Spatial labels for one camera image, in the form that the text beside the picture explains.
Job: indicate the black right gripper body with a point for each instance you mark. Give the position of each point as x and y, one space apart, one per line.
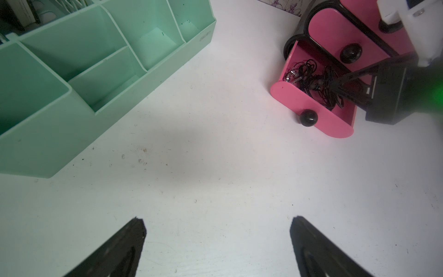
392 92

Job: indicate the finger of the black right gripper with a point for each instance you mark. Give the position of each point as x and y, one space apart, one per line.
357 94
380 68

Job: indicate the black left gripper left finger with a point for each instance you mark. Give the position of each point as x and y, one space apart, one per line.
119 256

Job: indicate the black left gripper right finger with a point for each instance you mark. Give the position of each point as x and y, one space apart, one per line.
317 256

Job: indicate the pink bottom drawer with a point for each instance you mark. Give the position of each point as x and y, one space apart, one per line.
337 123

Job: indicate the pink drawer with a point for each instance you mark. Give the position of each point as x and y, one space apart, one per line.
332 31
393 35
337 123

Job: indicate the black earphones bottom coil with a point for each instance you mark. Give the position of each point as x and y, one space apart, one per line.
339 100

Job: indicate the black earphones coil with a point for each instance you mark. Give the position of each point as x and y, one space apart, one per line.
321 84
339 100

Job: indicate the pink top drawer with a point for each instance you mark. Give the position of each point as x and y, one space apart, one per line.
393 35

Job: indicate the black earphones top coil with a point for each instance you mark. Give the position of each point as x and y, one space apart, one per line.
321 84

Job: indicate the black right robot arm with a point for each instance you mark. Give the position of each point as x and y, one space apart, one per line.
431 98

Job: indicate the black drawer cabinet shell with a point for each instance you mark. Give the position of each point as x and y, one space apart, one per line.
301 30

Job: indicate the green plastic file organizer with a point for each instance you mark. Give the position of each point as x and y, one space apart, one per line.
65 83

